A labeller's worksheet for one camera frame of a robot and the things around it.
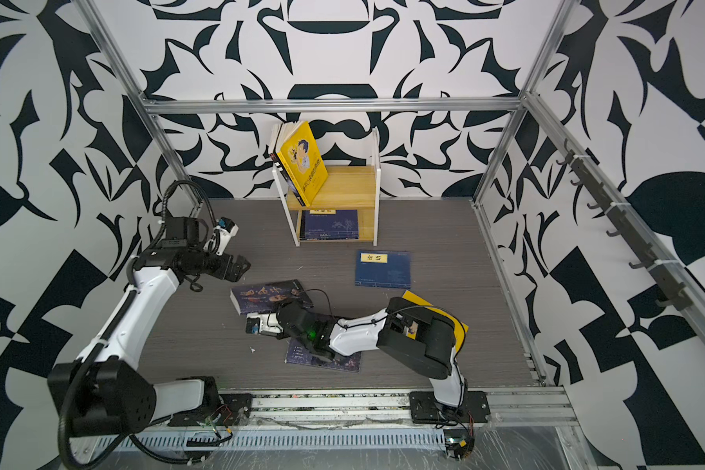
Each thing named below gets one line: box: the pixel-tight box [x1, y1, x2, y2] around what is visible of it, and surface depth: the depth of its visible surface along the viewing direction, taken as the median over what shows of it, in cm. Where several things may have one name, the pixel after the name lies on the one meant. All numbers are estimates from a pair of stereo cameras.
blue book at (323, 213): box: [301, 209, 346, 219], surface depth 107 cm
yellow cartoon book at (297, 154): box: [269, 120, 329, 207], surface depth 85 cm
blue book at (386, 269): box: [354, 250, 412, 289], surface depth 102 cm
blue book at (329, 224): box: [299, 209, 360, 241], surface depth 104 cm
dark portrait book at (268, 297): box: [229, 279, 314, 316], surface depth 89 cm
